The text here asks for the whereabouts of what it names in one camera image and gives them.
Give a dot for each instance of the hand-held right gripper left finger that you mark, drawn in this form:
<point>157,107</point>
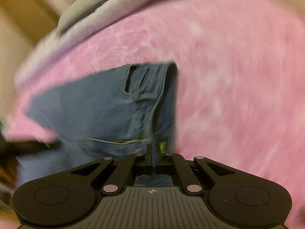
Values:
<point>143,160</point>

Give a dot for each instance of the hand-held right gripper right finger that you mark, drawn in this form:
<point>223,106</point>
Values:
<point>167,160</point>

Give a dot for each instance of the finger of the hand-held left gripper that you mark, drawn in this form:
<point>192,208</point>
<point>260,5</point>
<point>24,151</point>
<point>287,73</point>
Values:
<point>33,146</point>

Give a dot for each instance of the blue jeans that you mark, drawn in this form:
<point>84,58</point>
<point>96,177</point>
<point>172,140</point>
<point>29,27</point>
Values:
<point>100,105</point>

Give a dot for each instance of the pink floral blanket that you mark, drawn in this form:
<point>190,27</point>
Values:
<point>226,64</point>

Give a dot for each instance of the grey pillow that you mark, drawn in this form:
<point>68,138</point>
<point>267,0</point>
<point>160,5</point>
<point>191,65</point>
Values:
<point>83,14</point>

